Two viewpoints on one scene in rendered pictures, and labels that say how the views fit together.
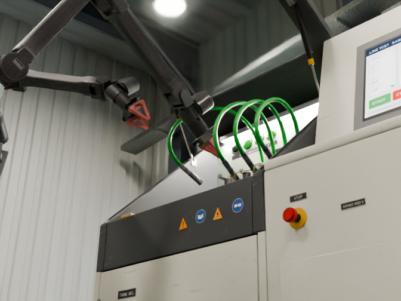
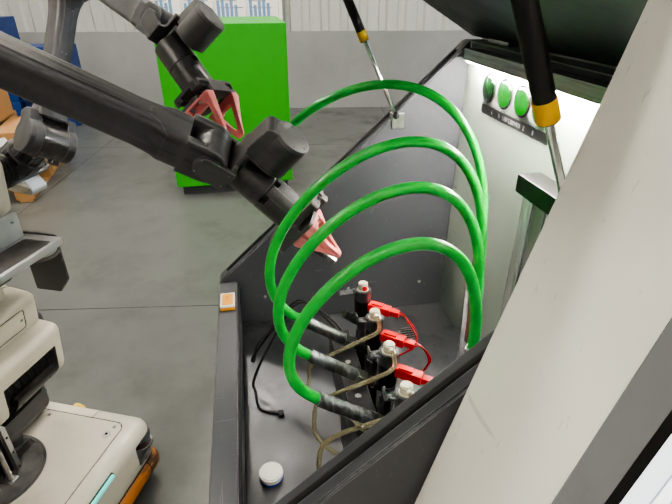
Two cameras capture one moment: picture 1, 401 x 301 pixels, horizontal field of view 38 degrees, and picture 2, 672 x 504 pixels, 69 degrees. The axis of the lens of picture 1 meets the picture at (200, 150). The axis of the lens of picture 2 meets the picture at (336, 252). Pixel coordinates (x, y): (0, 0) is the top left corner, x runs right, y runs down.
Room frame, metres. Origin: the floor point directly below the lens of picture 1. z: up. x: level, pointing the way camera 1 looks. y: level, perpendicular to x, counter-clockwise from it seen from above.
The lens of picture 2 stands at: (1.24, -0.46, 1.55)
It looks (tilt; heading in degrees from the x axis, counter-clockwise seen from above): 29 degrees down; 35
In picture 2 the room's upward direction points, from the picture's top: straight up
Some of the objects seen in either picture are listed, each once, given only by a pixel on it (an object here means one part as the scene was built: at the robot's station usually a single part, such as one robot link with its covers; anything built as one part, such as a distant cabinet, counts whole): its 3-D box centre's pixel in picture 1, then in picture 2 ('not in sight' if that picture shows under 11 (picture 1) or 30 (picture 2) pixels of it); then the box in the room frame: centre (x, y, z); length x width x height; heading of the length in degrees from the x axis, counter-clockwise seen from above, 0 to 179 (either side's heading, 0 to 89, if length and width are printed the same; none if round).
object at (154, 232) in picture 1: (175, 229); (232, 407); (1.66, 0.07, 0.87); 0.62 x 0.04 x 0.16; 46
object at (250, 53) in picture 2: not in sight; (229, 103); (4.22, 2.77, 0.65); 0.95 x 0.86 x 1.30; 136
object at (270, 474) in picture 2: not in sight; (271, 473); (1.62, -0.06, 0.84); 0.04 x 0.04 x 0.01
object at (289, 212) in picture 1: (292, 216); not in sight; (1.32, -0.22, 0.80); 0.05 x 0.04 x 0.05; 46
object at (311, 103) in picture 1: (273, 120); (548, 77); (2.02, -0.28, 1.43); 0.54 x 0.03 x 0.02; 46
